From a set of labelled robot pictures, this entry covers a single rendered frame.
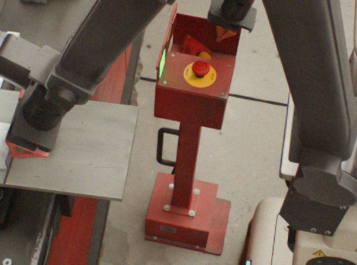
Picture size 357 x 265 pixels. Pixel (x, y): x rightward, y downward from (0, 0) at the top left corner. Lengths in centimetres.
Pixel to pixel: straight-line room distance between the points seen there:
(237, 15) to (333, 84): 79
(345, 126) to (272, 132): 165
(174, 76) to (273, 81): 109
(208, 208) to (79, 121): 99
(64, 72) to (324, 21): 35
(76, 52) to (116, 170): 33
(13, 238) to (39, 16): 52
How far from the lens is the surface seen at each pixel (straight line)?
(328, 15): 55
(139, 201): 214
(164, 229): 200
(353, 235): 118
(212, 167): 222
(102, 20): 66
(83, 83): 79
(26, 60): 87
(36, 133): 96
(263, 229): 182
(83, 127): 107
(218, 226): 210
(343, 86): 64
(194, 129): 163
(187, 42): 154
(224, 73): 144
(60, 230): 127
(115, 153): 104
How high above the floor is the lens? 187
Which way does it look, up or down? 55 degrees down
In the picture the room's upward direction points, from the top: 6 degrees clockwise
